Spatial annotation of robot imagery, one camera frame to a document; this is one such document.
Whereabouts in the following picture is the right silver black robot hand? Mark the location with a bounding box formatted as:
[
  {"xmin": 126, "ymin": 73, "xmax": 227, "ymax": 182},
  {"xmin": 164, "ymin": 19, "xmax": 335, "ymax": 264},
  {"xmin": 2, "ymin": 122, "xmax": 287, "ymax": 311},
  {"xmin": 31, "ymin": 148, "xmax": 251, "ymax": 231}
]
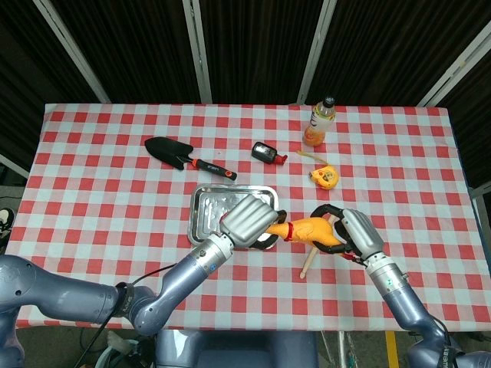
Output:
[{"xmin": 310, "ymin": 204, "xmax": 387, "ymax": 261}]

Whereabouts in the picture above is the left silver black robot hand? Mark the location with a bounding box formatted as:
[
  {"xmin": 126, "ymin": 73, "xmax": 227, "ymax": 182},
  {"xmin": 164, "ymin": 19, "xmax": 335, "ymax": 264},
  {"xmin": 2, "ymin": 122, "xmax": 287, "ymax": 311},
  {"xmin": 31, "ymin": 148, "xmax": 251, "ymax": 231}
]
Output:
[{"xmin": 218, "ymin": 194, "xmax": 288, "ymax": 250}]

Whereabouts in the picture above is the yellow rubber chicken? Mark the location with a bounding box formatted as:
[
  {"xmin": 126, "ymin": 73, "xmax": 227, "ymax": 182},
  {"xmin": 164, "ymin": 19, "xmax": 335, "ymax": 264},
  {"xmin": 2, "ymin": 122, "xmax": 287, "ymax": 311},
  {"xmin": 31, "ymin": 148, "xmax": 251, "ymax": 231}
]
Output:
[{"xmin": 266, "ymin": 216, "xmax": 356, "ymax": 262}]

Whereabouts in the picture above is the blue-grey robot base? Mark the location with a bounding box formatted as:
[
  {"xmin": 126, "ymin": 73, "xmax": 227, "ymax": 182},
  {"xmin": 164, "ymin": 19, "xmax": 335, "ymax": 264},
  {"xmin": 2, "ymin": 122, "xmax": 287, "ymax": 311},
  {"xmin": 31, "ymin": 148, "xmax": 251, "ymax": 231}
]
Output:
[{"xmin": 155, "ymin": 329, "xmax": 319, "ymax": 368}]

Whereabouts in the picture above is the rectangular stainless steel tray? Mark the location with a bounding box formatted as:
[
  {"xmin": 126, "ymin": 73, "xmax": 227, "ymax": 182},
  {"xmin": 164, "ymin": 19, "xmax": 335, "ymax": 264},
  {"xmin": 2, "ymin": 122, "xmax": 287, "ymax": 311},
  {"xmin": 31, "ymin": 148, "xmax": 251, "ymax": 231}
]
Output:
[{"xmin": 186, "ymin": 183, "xmax": 280, "ymax": 251}]

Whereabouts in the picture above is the wooden drumstick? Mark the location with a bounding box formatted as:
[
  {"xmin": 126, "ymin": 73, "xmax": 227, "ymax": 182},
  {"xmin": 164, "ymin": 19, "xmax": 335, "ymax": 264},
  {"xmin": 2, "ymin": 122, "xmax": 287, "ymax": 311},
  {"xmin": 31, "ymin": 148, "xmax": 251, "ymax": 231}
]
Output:
[{"xmin": 299, "ymin": 212, "xmax": 334, "ymax": 280}]

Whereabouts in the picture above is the yellow tape measure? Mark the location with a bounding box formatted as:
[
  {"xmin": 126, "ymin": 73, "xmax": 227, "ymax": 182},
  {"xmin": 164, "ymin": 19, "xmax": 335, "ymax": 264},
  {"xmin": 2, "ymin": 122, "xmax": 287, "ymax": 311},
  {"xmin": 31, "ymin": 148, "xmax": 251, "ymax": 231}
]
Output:
[{"xmin": 297, "ymin": 150, "xmax": 340, "ymax": 192}]

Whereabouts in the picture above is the small black device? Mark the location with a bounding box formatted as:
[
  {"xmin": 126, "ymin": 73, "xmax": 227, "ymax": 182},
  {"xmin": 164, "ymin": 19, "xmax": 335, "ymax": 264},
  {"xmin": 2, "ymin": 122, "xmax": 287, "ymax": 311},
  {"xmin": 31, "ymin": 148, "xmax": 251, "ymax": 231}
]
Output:
[{"xmin": 251, "ymin": 141, "xmax": 288, "ymax": 166}]

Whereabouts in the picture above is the black garden trowel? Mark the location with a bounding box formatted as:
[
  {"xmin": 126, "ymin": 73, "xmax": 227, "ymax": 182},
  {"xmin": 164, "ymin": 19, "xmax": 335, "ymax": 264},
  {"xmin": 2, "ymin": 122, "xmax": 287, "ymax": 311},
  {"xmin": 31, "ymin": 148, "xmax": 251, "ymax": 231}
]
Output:
[{"xmin": 144, "ymin": 136, "xmax": 238, "ymax": 182}]

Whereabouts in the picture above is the orange drink bottle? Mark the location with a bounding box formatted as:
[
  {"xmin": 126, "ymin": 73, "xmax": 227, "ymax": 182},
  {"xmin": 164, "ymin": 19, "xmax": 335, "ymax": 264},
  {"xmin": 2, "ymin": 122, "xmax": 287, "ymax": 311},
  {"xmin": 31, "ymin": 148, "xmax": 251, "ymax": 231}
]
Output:
[{"xmin": 303, "ymin": 96, "xmax": 338, "ymax": 148}]

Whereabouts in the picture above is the red white checkered tablecloth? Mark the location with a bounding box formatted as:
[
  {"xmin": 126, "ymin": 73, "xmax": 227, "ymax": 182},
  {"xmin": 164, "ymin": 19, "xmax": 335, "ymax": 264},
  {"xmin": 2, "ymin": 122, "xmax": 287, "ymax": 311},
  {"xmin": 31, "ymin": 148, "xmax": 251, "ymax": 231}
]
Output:
[{"xmin": 0, "ymin": 103, "xmax": 491, "ymax": 333}]

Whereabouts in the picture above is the black white sneaker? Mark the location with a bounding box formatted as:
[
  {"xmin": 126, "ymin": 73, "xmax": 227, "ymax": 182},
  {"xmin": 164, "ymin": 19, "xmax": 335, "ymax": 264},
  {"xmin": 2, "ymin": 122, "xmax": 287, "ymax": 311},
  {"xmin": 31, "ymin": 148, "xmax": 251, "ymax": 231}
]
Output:
[{"xmin": 0, "ymin": 208, "xmax": 15, "ymax": 241}]

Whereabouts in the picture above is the white metal partition post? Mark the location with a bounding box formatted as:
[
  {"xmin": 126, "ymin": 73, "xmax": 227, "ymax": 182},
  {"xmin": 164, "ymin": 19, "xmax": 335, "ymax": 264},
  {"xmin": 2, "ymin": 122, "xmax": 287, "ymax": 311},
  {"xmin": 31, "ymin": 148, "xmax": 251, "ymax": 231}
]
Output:
[
  {"xmin": 470, "ymin": 183, "xmax": 491, "ymax": 238},
  {"xmin": 297, "ymin": 0, "xmax": 338, "ymax": 104},
  {"xmin": 0, "ymin": 153, "xmax": 30, "ymax": 180},
  {"xmin": 416, "ymin": 18, "xmax": 491, "ymax": 108},
  {"xmin": 32, "ymin": 0, "xmax": 112, "ymax": 104},
  {"xmin": 182, "ymin": 0, "xmax": 213, "ymax": 104}
]

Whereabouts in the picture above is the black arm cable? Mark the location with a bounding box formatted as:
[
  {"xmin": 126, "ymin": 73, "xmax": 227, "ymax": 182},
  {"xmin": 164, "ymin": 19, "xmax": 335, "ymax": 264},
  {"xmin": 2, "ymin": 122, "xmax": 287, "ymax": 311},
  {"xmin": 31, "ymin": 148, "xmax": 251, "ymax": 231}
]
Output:
[{"xmin": 78, "ymin": 263, "xmax": 178, "ymax": 368}]

